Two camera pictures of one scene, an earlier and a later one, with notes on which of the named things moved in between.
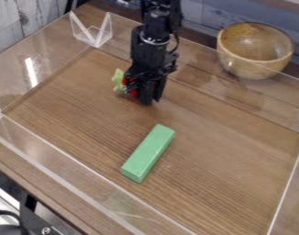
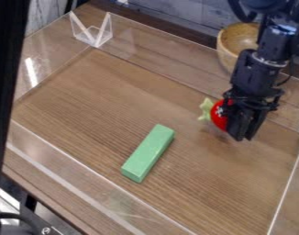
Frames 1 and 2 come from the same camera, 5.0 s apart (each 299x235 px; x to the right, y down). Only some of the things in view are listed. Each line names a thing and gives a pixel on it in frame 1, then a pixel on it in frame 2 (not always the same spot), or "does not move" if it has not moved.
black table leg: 32,203 does not move
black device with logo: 34,224 does not move
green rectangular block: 146,152 does not move
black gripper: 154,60 to 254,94
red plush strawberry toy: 122,81 to 213,111
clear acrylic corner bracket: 93,35 does not move
